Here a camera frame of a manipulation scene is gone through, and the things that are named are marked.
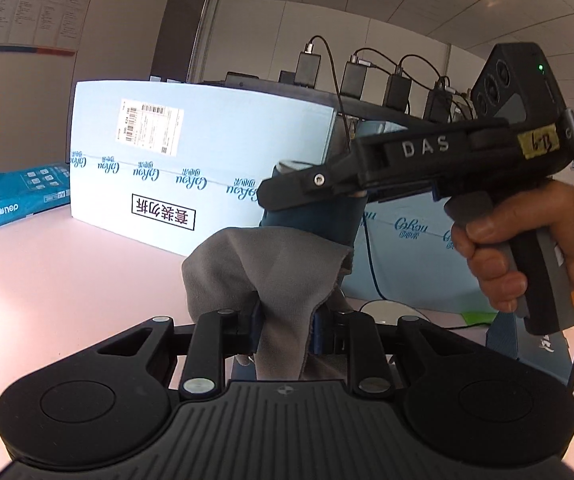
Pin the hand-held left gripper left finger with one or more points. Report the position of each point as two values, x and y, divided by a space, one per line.
256 327

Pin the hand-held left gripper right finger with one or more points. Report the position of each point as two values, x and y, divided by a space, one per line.
321 332

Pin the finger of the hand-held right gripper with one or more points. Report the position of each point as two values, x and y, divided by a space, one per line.
307 187

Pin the dark blue steel container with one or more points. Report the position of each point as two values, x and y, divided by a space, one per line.
317 225

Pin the grey cloth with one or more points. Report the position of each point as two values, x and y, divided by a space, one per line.
277 280

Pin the person's right hand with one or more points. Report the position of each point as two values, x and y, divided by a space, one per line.
492 230

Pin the black power adapter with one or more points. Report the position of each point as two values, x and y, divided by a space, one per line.
397 94
353 80
440 106
308 70

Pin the dark rimmed white bowl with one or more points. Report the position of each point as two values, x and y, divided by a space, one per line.
392 312

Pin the light blue cardboard box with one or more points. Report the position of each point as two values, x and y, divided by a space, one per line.
407 270

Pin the black speaker box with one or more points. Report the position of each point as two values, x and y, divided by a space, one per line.
288 77

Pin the light blue box with label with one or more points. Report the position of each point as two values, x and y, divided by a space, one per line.
167 160

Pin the green paper sheet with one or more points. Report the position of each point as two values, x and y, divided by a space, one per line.
479 321

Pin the small blue box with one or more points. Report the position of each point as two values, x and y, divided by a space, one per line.
517 355

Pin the dark window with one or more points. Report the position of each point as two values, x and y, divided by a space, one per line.
187 20

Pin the blue paper packet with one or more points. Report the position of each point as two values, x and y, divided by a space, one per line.
17 190

